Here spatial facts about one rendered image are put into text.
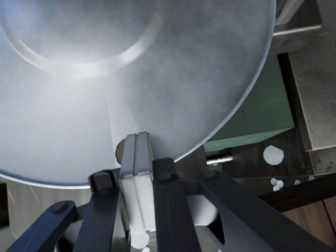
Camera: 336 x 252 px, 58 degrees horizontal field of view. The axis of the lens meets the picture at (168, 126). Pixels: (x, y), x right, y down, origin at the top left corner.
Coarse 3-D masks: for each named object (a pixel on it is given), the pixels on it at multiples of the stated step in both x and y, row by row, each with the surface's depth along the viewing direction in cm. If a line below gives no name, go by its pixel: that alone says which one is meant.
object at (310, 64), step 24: (312, 48) 37; (288, 72) 38; (312, 72) 37; (288, 96) 40; (312, 96) 36; (312, 120) 36; (264, 144) 53; (288, 144) 43; (312, 144) 35; (240, 168) 73; (264, 168) 55; (288, 168) 44; (312, 168) 37
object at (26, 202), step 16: (192, 160) 21; (192, 176) 21; (16, 192) 21; (32, 192) 21; (48, 192) 21; (64, 192) 21; (80, 192) 21; (16, 208) 21; (32, 208) 21; (16, 224) 20
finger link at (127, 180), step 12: (132, 144) 18; (132, 156) 16; (120, 168) 15; (132, 168) 14; (120, 180) 13; (132, 180) 13; (132, 192) 13; (132, 204) 14; (132, 216) 14; (132, 228) 14; (144, 228) 14
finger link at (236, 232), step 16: (208, 176) 12; (224, 176) 12; (208, 192) 11; (224, 192) 11; (240, 192) 11; (224, 208) 10; (240, 208) 10; (256, 208) 10; (272, 208) 9; (224, 224) 11; (240, 224) 9; (256, 224) 9; (272, 224) 9; (288, 224) 9; (224, 240) 11; (240, 240) 10; (256, 240) 8; (272, 240) 8; (288, 240) 8; (304, 240) 8; (320, 240) 8
